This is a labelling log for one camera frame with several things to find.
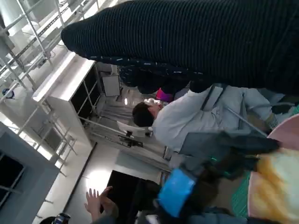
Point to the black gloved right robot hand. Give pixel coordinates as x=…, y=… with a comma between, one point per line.
x=187, y=39

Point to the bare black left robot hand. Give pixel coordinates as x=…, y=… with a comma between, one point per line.
x=177, y=191

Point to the rectangular braided toy bread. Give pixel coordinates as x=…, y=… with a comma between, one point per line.
x=275, y=182

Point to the pink bowl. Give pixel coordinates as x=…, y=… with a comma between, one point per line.
x=289, y=128

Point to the magenta object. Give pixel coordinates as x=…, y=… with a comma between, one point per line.
x=164, y=95

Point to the person's hand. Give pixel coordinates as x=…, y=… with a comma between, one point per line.
x=108, y=203
x=93, y=203

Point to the seated person in white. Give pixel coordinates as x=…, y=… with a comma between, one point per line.
x=182, y=119

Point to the white shelf unit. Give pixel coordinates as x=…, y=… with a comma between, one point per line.
x=60, y=98

